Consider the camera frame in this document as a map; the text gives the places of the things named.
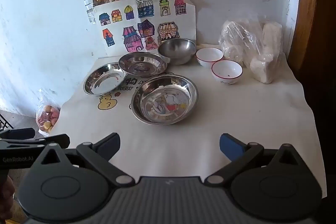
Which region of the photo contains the brown wooden frame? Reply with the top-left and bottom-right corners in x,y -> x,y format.
287,0 -> 336,73

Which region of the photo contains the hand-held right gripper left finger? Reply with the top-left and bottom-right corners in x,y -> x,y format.
33,132 -> 135,186

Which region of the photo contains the pack of snacks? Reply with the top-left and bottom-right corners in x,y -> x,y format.
35,104 -> 61,136

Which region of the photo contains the white printed tablecloth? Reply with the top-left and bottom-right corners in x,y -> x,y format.
49,52 -> 327,199

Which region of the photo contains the black metal rack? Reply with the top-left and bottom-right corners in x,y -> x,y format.
0,113 -> 14,130

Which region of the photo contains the coloured houses drawing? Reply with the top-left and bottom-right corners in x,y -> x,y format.
94,0 -> 197,58

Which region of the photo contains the steel plate with oval sticker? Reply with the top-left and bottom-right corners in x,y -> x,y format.
118,52 -> 168,76

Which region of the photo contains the small steel plate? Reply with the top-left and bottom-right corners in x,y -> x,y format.
83,62 -> 129,96

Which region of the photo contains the large steel plate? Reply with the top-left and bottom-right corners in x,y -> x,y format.
131,74 -> 199,125

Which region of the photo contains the deep steel bowl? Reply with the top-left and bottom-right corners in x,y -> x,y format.
157,38 -> 197,65

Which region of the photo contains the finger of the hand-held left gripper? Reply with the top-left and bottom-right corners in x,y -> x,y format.
0,128 -> 36,139
0,134 -> 71,149

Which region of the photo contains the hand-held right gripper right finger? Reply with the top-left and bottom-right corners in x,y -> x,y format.
205,133 -> 306,187

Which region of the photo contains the white bowl with red rim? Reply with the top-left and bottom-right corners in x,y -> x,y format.
195,47 -> 224,67
211,60 -> 243,85

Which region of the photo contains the clear bag of white buns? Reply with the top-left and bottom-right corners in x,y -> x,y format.
219,18 -> 283,84

